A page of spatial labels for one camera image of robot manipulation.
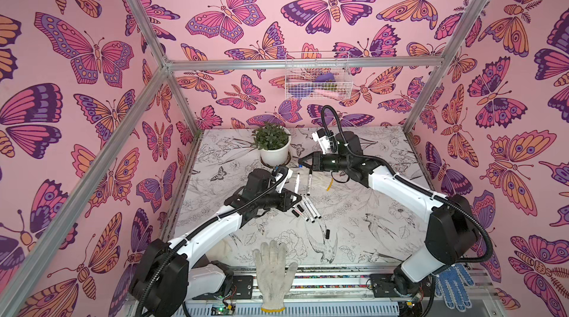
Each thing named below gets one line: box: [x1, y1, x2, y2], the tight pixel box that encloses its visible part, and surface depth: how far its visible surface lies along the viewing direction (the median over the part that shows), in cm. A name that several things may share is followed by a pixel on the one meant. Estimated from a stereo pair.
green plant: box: [251, 121, 292, 151], surface depth 97 cm
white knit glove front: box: [252, 239, 298, 313], surface depth 78 cm
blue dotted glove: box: [434, 262, 475, 312], surface depth 74 cm
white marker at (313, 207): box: [305, 194, 322, 220], surface depth 94 cm
